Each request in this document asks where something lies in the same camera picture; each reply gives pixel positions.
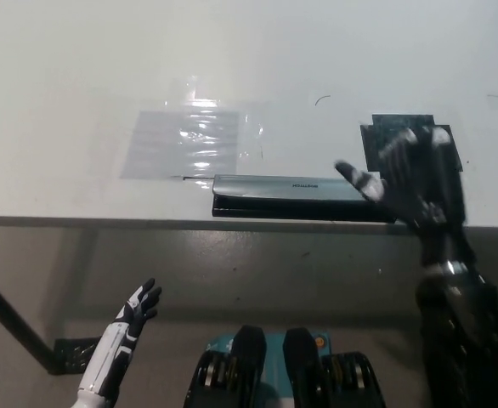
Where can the black tape patch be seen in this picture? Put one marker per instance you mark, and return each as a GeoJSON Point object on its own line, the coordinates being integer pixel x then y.
{"type": "Point", "coordinates": [385, 132]}

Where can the black ribbed robot body block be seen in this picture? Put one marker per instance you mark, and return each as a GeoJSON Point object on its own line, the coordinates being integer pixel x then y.
{"type": "Point", "coordinates": [329, 374]}
{"type": "Point", "coordinates": [228, 370]}

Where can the clear plastic sheet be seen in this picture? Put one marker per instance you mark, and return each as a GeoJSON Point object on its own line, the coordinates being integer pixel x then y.
{"type": "Point", "coordinates": [185, 142]}

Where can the black table foot plate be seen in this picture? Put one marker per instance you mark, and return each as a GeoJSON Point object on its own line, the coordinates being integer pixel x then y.
{"type": "Point", "coordinates": [77, 355]}

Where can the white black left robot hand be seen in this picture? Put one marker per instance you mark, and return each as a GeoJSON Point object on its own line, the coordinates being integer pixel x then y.
{"type": "Point", "coordinates": [126, 329]}

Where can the silver black paper hole puncher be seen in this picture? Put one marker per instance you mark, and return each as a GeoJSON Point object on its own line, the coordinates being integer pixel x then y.
{"type": "Point", "coordinates": [283, 193]}

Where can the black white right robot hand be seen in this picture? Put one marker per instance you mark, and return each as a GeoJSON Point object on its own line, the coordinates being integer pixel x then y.
{"type": "Point", "coordinates": [419, 191]}

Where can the black table leg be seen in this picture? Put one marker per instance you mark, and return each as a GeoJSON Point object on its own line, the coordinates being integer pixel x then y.
{"type": "Point", "coordinates": [13, 321]}

